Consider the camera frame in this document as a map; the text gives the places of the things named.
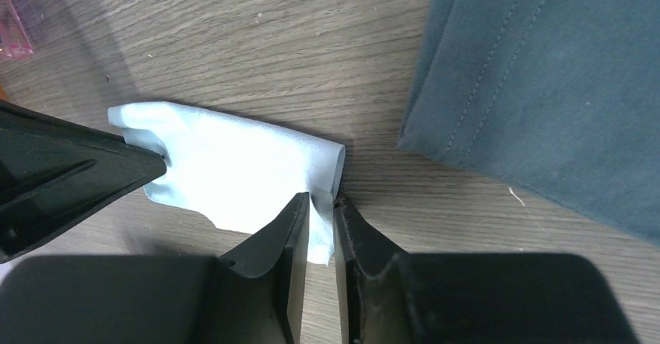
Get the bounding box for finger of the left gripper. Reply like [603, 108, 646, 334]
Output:
[1, 101, 167, 263]

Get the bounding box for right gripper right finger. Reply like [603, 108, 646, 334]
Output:
[334, 196, 637, 343]

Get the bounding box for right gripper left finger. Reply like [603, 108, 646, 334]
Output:
[1, 193, 310, 343]

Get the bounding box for light blue cleaning cloth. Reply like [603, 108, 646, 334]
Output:
[107, 102, 346, 265]

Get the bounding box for purple sunglasses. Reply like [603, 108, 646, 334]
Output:
[1, 0, 33, 60]

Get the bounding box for dark teal cloth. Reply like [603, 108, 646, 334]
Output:
[398, 0, 659, 244]

